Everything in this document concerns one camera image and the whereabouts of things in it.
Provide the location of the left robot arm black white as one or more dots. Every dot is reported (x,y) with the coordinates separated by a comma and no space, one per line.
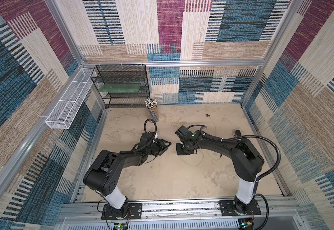
(104,173)

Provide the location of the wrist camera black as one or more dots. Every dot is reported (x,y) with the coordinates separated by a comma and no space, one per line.
(183,133)
(145,138)

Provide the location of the white wire mesh basket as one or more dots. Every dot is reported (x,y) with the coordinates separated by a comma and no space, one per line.
(63,114)

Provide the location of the aluminium mounting rail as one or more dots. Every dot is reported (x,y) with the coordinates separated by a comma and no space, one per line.
(185,214)

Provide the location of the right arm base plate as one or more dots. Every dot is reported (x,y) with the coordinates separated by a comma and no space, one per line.
(238,208)

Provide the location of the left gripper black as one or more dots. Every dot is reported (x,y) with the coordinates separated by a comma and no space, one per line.
(163,148)

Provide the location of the black wire shelf rack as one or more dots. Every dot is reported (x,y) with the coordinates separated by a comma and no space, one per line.
(109,74)

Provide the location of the cup of pencils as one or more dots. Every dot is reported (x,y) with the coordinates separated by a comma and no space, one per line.
(151,105)

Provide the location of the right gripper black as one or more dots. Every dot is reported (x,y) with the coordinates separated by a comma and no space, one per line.
(181,149)

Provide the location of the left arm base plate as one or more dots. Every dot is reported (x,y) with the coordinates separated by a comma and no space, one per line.
(128,211)

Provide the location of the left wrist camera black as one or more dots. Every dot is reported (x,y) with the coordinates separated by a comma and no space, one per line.
(145,138)

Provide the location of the green board on shelf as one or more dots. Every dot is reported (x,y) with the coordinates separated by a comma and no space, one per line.
(120,88)

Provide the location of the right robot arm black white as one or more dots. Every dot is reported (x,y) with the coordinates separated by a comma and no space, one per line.
(246,159)

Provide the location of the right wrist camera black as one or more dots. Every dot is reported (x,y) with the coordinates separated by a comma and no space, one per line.
(183,133)

